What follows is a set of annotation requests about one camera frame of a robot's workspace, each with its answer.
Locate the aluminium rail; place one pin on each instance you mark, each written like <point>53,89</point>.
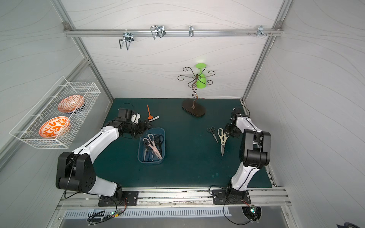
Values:
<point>198,32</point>
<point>180,197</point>

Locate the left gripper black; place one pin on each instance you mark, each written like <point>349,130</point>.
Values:
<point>143,125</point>

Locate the orange patterned bowl front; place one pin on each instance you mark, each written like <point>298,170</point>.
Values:
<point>55,127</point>

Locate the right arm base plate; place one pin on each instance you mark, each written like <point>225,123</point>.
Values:
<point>234,197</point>

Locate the blue plastic storage box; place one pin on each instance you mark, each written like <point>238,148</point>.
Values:
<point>152,131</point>

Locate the metal double hook middle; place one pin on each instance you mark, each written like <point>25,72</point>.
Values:
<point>157,31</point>

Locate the white wire basket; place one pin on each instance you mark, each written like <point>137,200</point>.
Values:
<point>27,129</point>

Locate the orange patterned bowl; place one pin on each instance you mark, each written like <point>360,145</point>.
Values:
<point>72,104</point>
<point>55,127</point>

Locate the pink handled scissors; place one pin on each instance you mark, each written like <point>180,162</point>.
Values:
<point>151,143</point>

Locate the white vent strip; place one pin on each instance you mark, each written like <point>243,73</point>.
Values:
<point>152,213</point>

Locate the orange plastic spoon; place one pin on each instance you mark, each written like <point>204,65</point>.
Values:
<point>150,116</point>

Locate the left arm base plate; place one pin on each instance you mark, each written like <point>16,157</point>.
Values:
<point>120,198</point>

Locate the orange patterned bowl rear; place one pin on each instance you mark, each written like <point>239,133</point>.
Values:
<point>72,104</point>

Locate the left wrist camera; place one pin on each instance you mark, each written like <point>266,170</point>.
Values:
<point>128,115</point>

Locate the metal double hook left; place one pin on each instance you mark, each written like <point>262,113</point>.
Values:
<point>126,40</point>

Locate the metal double hook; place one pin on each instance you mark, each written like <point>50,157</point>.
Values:
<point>157,31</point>
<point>126,40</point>

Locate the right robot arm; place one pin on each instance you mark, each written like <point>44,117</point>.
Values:
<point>254,151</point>

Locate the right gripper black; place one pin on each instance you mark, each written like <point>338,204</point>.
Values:
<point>229,131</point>

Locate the aluminium top rail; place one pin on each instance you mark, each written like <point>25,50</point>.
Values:
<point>198,32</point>

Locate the blue handled scissors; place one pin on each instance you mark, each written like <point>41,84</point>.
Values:
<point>151,157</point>

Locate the black metal tree stand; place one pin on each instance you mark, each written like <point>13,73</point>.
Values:
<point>191,105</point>

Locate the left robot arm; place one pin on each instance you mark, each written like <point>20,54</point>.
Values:
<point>75,170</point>

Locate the metal single hook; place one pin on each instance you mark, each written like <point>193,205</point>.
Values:
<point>191,31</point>

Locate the black scissors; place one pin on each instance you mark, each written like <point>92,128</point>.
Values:
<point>146,148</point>
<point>158,142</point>
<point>212,131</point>

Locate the beige handled kitchen scissors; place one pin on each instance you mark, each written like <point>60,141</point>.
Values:
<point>223,138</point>

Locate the aluminium front rail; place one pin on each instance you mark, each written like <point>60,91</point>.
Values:
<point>180,197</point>

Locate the metal hook right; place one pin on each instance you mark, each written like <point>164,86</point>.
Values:
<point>260,33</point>

